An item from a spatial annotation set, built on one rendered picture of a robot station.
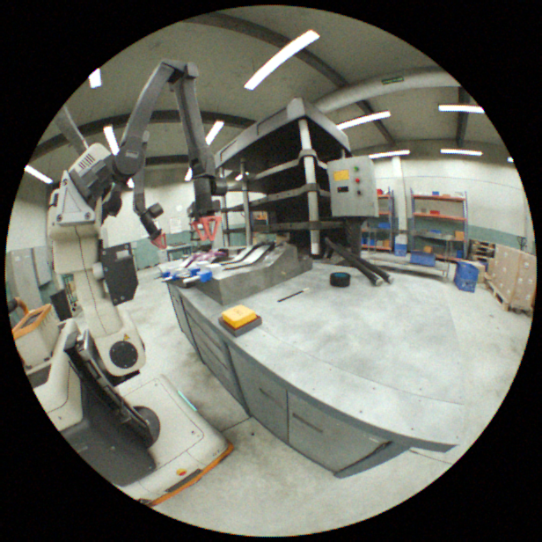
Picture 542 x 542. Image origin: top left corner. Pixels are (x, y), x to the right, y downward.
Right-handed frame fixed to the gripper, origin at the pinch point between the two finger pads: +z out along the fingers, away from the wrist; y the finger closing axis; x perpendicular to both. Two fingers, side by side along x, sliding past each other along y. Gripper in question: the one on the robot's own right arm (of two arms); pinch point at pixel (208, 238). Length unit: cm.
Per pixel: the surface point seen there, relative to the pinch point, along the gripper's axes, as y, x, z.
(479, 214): -351, -627, -60
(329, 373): -45, 4, 21
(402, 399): -58, 4, 21
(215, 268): -2.6, 0.2, 10.0
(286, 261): -8.5, -27.9, 13.6
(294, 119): 9, -71, -79
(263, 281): -8.4, -14.8, 18.1
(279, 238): 45, -82, 11
